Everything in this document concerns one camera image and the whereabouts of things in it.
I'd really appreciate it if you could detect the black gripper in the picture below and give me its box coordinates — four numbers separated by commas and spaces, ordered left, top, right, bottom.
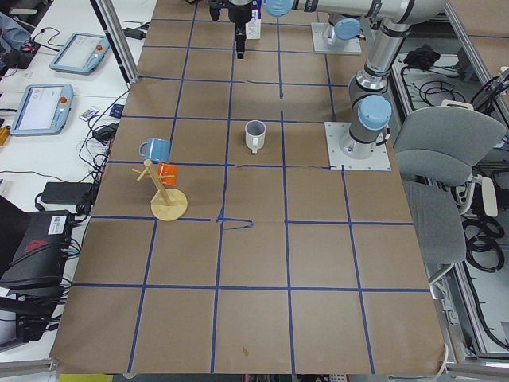
209, 0, 253, 59

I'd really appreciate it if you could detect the white purple milk carton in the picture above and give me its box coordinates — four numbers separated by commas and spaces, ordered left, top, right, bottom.
246, 9, 261, 40

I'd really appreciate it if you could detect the white mug purple rim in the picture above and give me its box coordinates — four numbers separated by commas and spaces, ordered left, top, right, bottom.
244, 120, 266, 154

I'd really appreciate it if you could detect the blue mug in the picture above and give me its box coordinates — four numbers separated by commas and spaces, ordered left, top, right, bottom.
139, 138, 171, 163

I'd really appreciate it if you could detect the orange mug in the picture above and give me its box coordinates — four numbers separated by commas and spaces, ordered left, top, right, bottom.
157, 162, 178, 186

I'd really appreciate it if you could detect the upper teach pendant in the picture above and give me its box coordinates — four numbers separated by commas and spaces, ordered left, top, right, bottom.
49, 33, 110, 75

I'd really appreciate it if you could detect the teach pendant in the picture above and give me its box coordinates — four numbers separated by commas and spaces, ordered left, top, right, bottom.
10, 84, 74, 136
49, 33, 110, 75

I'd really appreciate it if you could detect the wooden mug tree stand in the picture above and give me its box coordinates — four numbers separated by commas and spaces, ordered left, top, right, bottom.
133, 159, 188, 221

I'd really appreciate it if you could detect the lower teach pendant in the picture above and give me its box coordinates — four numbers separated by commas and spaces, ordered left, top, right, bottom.
10, 84, 74, 136

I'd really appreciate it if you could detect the grey office chair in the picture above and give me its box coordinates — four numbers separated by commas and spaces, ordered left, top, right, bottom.
394, 101, 507, 284

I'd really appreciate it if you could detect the black power adapter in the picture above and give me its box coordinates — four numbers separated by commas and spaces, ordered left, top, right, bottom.
41, 182, 92, 204

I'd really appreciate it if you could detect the black computer box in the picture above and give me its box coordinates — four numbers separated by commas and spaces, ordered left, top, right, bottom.
1, 210, 74, 290

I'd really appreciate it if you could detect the aluminium frame post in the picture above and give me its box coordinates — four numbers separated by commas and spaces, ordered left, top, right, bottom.
90, 0, 139, 85

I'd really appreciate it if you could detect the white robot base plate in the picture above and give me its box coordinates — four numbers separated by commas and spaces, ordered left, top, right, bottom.
324, 122, 391, 171

